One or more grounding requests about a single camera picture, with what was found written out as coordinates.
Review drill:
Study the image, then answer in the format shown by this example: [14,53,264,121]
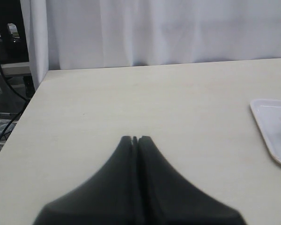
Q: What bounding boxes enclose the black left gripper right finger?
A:
[138,136,246,225]

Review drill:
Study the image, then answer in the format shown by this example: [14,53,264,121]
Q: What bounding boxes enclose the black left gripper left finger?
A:
[34,136,141,225]

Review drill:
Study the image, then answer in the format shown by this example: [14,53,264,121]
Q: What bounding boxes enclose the white plastic tray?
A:
[250,99,281,165]

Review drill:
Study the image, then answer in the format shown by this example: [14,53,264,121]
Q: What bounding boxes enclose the white curtain backdrop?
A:
[21,0,281,71]

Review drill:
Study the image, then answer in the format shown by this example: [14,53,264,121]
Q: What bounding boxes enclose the dark monitor on shelf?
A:
[0,0,29,64]

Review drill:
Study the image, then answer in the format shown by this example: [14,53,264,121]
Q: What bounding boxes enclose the black cable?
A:
[0,28,31,153]

